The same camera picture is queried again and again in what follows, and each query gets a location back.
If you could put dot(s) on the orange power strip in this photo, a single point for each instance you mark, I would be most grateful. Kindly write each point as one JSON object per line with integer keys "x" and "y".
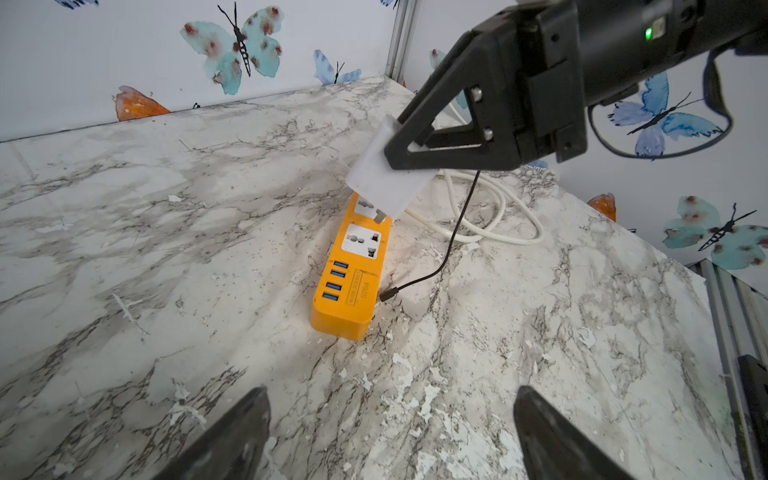
{"x": 347, "y": 293}

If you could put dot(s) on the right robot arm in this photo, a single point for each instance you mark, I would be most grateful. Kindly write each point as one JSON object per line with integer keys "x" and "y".
{"x": 732, "y": 21}

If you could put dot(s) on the white usb charger adapter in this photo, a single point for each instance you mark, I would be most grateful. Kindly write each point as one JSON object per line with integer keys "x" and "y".
{"x": 387, "y": 190}

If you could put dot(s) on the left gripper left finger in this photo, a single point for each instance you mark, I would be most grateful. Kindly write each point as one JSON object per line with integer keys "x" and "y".
{"x": 232, "y": 448}

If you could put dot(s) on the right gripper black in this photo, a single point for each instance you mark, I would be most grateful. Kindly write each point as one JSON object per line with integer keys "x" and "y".
{"x": 652, "y": 118}

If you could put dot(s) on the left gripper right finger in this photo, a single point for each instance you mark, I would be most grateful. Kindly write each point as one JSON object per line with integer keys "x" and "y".
{"x": 553, "y": 448}

